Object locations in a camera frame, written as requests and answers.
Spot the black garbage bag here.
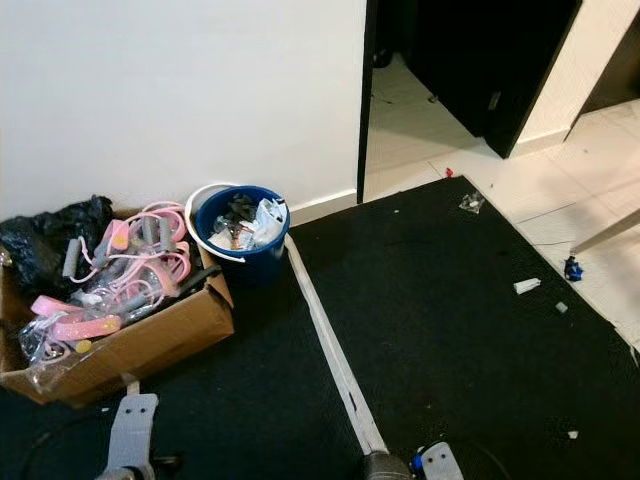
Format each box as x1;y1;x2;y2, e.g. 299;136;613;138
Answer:
0;194;114;292

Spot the brown cardboard box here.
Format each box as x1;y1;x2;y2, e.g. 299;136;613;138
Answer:
0;244;237;410

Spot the grey robot left foot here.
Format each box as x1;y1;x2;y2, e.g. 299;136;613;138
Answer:
107;392;162;480

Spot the grey robot foot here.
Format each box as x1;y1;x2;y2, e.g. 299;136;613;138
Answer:
409;439;467;480
107;392;162;480

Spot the crumpled white plastic packaging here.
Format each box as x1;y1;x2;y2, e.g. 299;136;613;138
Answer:
209;196;287;252

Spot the long white tape strip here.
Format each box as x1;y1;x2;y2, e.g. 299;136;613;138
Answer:
281;234;390;457

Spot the clear plastic wrapper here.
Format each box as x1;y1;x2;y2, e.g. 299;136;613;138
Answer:
457;191;487;215

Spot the large black floor mat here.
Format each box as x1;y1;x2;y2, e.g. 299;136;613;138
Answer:
289;176;640;480

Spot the grey robot right foot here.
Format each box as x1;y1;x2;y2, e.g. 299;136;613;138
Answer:
409;439;467;480

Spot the black door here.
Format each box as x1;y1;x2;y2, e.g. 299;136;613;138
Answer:
409;0;584;160

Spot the pink and grey strap pile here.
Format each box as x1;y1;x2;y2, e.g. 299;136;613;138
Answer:
18;201;207;391

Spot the thin black cable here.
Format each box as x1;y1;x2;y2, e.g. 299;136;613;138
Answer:
19;414;122;480

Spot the blue bucket with white handle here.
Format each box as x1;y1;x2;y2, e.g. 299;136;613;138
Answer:
185;183;292;290

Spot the dark door frame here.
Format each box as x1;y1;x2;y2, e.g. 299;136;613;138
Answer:
356;0;377;205

